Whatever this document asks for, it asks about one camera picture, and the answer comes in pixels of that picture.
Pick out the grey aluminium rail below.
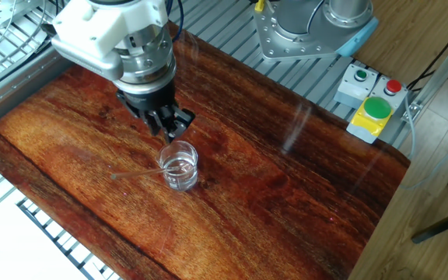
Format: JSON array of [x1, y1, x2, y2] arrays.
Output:
[[0, 42, 73, 135]]

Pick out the black chair base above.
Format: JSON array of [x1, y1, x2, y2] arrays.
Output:
[[410, 120, 448, 245]]

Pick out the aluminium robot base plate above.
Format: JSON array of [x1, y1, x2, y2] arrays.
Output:
[[253, 0, 344, 62]]

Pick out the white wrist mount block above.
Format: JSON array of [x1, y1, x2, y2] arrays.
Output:
[[51, 0, 170, 82]]

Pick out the clear glass beaker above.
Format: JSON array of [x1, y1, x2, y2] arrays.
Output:
[[156, 140, 200, 192]]

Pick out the grey box red button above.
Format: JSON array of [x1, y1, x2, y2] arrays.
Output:
[[369, 75, 409, 114]]

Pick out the glass stirring rod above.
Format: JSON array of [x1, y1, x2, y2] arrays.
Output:
[[110, 165, 190, 180]]

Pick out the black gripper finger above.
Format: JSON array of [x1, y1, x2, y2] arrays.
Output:
[[163, 105, 196, 144], [142, 108, 170, 137]]

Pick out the yellow box big green button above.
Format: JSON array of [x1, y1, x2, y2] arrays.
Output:
[[345, 96, 395, 145]]

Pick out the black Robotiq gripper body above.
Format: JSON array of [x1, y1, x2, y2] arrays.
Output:
[[115, 79, 178, 117]]

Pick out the grey box small green button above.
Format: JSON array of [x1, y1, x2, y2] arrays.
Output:
[[333, 63, 380, 110]]

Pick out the wood grain table mat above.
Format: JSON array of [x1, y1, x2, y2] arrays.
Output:
[[0, 21, 411, 280]]

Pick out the aluminium frame beam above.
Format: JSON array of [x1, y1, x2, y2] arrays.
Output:
[[401, 34, 448, 121]]

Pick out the black gripper cable bundle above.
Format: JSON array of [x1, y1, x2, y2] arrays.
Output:
[[165, 0, 184, 43]]

